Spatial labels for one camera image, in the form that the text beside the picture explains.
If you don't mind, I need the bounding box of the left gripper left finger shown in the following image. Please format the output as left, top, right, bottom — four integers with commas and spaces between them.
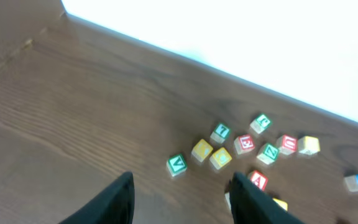
60, 172, 135, 224

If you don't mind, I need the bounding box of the red E block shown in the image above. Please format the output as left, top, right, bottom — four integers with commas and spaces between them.
234, 134, 255, 155

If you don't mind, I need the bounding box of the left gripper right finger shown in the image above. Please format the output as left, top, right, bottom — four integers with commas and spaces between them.
229, 172, 303, 224

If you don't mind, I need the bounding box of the yellow S block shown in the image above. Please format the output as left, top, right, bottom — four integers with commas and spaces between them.
273, 198, 288, 211

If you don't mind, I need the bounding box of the red U block top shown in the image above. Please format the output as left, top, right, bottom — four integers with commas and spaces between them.
276, 134, 298, 156

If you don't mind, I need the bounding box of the yellow block top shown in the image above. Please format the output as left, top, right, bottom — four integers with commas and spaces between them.
298, 136, 320, 156

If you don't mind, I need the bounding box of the green J block top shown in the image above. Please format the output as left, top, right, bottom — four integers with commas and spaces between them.
250, 114, 272, 134

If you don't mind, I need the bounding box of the green 7 block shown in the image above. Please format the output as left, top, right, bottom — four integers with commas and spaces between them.
210, 123, 231, 144

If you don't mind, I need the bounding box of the red A block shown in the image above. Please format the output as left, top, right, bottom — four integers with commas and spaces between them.
248, 170, 269, 191

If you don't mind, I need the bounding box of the yellow block beside left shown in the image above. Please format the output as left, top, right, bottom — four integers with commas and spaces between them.
209, 147, 232, 170

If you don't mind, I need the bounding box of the red-sided wooden block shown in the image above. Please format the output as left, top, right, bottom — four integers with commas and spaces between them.
224, 192, 231, 210

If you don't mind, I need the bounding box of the green Z block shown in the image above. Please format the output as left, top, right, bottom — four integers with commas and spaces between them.
257, 143, 280, 165

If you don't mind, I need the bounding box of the green V block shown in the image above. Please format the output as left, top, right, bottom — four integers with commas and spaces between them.
167, 154, 188, 177

